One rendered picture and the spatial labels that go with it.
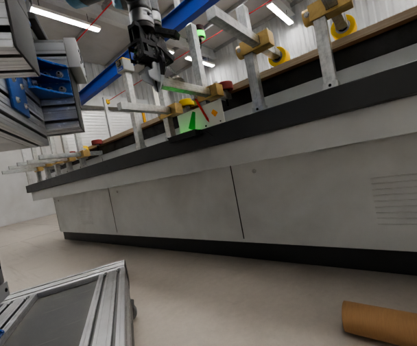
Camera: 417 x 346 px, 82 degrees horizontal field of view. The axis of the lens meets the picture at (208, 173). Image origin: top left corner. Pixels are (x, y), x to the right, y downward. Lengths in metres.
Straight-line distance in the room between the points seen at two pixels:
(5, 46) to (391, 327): 0.93
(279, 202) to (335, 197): 0.24
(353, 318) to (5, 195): 8.21
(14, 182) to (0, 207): 0.71
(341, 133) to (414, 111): 0.18
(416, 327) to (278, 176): 0.67
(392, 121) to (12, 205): 8.31
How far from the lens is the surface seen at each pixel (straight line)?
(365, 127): 0.87
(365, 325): 0.85
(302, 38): 8.90
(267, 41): 0.98
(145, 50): 0.87
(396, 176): 1.08
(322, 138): 0.89
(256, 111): 0.95
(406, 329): 0.84
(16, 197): 8.47
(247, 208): 1.27
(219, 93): 1.06
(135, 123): 1.45
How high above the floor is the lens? 0.54
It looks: 2 degrees down
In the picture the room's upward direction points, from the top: 11 degrees counter-clockwise
